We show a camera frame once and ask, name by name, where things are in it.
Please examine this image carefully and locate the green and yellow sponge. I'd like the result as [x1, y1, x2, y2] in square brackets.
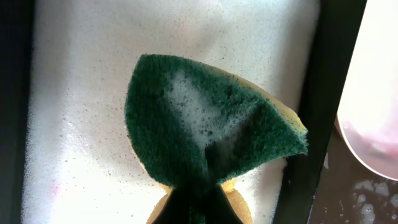
[124, 54, 308, 222]

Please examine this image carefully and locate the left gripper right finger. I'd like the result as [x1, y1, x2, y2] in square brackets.
[198, 181, 242, 224]

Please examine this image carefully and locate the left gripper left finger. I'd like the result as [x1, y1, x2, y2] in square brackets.
[150, 180, 199, 224]

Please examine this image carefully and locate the white plate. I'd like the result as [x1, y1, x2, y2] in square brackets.
[337, 0, 397, 180]

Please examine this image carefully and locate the black tray with soapy foam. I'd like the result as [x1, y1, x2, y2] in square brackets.
[0, 0, 368, 224]

